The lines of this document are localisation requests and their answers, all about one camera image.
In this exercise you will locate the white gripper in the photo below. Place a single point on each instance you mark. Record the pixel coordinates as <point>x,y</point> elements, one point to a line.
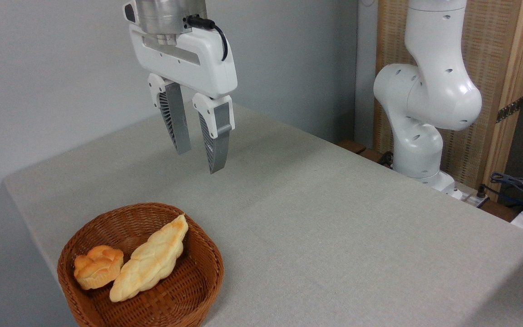
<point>202,68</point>

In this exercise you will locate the round orange bread roll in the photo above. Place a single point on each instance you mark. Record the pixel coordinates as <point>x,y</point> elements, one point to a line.
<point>98,268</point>

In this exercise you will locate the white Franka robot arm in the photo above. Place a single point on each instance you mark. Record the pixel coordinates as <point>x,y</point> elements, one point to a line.
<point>425,91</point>

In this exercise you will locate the long pale braided bread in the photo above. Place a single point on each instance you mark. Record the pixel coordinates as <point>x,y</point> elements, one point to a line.
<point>150,259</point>

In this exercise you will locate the brown wicker basket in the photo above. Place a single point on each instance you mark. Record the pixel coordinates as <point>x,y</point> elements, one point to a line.
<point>189,281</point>

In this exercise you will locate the metal hinge on panel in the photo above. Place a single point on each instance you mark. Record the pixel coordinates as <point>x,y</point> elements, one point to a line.
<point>510,109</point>

